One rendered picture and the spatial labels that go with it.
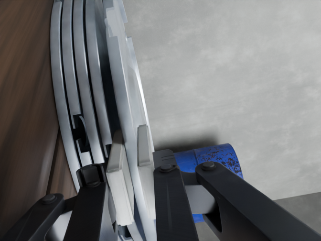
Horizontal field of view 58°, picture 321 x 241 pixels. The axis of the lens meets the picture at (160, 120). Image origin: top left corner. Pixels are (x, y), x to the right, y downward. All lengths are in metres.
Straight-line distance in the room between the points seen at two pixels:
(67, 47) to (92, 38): 0.02
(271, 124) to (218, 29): 1.09
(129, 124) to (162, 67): 2.08
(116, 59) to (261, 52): 2.23
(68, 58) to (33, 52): 0.03
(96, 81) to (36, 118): 0.05
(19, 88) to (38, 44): 0.05
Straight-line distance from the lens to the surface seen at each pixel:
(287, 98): 2.74
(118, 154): 0.15
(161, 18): 2.09
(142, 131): 0.18
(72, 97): 0.20
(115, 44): 0.18
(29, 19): 0.21
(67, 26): 0.23
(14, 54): 0.17
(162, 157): 0.16
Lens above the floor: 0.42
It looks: 2 degrees down
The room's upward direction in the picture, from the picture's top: 79 degrees clockwise
